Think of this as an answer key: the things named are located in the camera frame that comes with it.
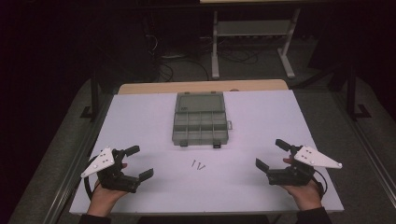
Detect black metal stand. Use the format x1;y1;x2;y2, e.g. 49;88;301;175
345;64;374;121
79;70;103;122

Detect white board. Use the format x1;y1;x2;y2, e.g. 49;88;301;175
68;90;346;217

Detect white metal desk frame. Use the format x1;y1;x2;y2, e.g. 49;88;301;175
210;7;302;80

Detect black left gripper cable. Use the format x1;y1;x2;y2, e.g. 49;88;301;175
82;155;101;201

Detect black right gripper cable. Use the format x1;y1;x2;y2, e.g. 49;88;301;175
311;169;329;200

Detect person's right hand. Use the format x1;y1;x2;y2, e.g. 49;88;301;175
281;179;325;212

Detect aluminium rail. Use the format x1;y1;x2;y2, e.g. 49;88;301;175
42;92;114;224
330;90;396;201

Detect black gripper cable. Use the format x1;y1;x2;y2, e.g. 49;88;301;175
311;169;329;200
82;155;101;201

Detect person's left hand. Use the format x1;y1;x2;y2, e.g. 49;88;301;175
86;178;129;217

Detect grey plastic compartment box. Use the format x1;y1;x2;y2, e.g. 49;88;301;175
171;91;233;147

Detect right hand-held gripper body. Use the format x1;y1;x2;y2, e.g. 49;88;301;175
265;145;344;187

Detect wooden table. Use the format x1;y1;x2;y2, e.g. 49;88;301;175
117;78;290;95

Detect black floor cables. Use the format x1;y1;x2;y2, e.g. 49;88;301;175
218;48;260;65
155;57;210;82

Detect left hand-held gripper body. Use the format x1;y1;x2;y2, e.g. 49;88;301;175
79;147;141;194

